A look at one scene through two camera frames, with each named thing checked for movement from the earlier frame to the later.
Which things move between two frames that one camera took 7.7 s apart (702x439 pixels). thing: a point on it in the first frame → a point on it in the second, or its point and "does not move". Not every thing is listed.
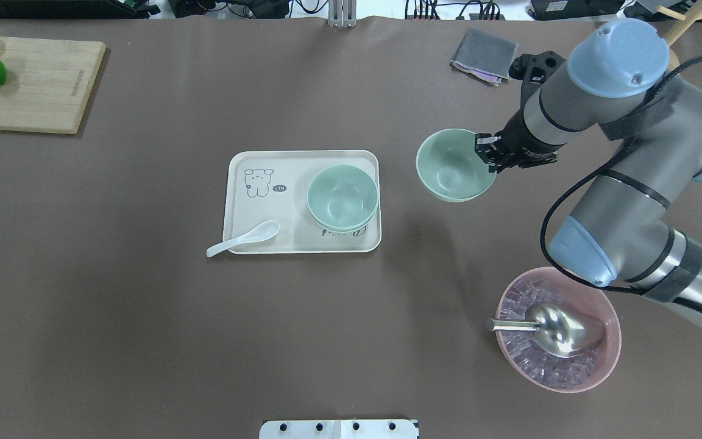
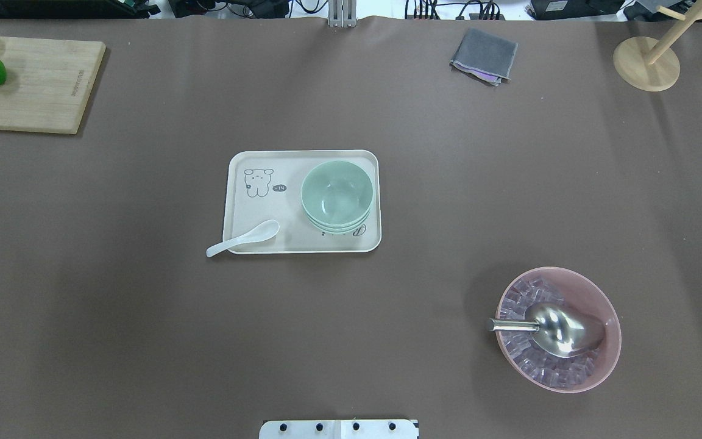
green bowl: x=449 y=167 → x=337 y=192
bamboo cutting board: x=47 y=88 does not move
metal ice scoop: x=563 y=331 does not move
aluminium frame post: x=342 y=13 does not move
